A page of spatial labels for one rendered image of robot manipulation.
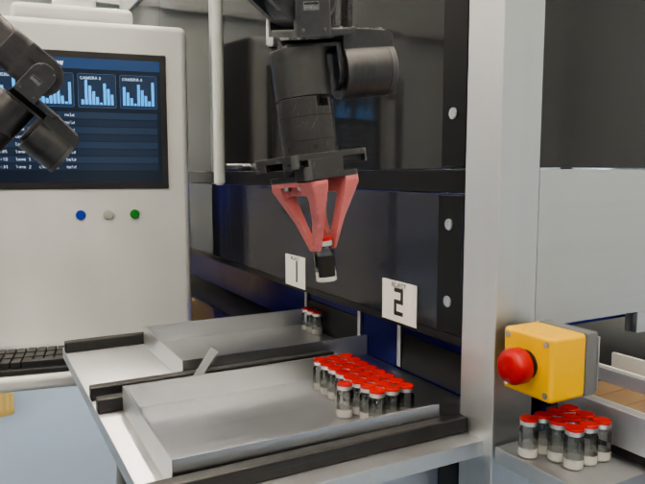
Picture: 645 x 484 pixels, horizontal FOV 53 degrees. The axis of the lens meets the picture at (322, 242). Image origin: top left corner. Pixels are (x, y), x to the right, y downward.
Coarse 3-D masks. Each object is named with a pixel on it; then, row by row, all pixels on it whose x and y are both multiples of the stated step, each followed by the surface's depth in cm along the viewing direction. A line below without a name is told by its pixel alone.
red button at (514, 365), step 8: (504, 352) 70; (512, 352) 69; (520, 352) 69; (504, 360) 70; (512, 360) 69; (520, 360) 69; (528, 360) 69; (504, 368) 70; (512, 368) 69; (520, 368) 68; (528, 368) 69; (504, 376) 70; (512, 376) 69; (520, 376) 69; (528, 376) 69; (512, 384) 70
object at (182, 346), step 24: (288, 312) 137; (144, 336) 122; (168, 336) 125; (192, 336) 127; (216, 336) 128; (240, 336) 128; (264, 336) 128; (288, 336) 128; (312, 336) 128; (360, 336) 116; (168, 360) 108; (192, 360) 101; (216, 360) 103; (240, 360) 105
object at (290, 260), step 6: (288, 258) 125; (294, 258) 123; (300, 258) 120; (288, 264) 125; (294, 264) 123; (300, 264) 120; (288, 270) 125; (294, 270) 123; (300, 270) 120; (288, 276) 125; (294, 276) 123; (300, 276) 120; (288, 282) 125; (294, 282) 123; (300, 282) 121; (300, 288) 121
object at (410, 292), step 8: (384, 280) 96; (392, 280) 94; (384, 288) 96; (392, 288) 94; (400, 288) 92; (408, 288) 91; (416, 288) 89; (384, 296) 96; (392, 296) 94; (408, 296) 91; (416, 296) 89; (384, 304) 96; (392, 304) 94; (408, 304) 91; (416, 304) 89; (384, 312) 96; (392, 312) 95; (408, 312) 91; (416, 312) 89; (400, 320) 93; (408, 320) 91; (416, 320) 89
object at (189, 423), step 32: (160, 384) 90; (192, 384) 92; (224, 384) 95; (256, 384) 97; (288, 384) 99; (128, 416) 85; (160, 416) 86; (192, 416) 86; (224, 416) 86; (256, 416) 86; (288, 416) 86; (320, 416) 86; (352, 416) 86; (384, 416) 77; (416, 416) 80; (160, 448) 69; (192, 448) 76; (224, 448) 68; (256, 448) 70; (288, 448) 72
